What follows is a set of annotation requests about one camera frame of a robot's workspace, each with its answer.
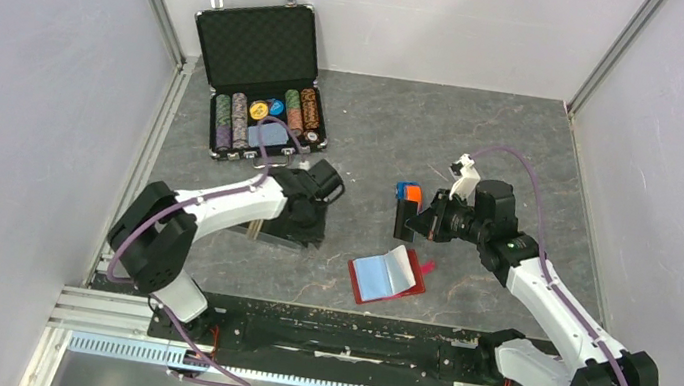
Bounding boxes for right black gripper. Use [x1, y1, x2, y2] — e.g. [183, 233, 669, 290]
[404, 184, 494, 250]

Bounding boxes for clear box with black cards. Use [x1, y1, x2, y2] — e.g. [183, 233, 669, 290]
[229, 220, 325, 250]

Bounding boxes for red leather card holder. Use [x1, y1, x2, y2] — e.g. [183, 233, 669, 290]
[348, 245, 436, 305]

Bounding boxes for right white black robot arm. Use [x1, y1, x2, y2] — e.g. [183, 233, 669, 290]
[404, 180, 659, 386]

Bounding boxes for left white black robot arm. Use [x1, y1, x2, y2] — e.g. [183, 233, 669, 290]
[105, 159, 346, 342]

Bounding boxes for blue card deck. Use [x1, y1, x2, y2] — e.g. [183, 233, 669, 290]
[247, 122, 289, 148]

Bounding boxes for blue orange tape dispenser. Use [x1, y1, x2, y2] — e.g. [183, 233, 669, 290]
[395, 181, 423, 207]

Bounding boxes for blue poker chip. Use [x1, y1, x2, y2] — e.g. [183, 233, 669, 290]
[268, 99, 286, 117]

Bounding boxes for yellow poker chip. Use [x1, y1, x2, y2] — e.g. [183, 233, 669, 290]
[248, 100, 270, 121]

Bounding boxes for black poker chip case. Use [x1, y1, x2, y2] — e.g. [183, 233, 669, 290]
[194, 4, 328, 161]

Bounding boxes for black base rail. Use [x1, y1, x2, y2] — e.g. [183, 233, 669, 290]
[79, 273, 612, 386]

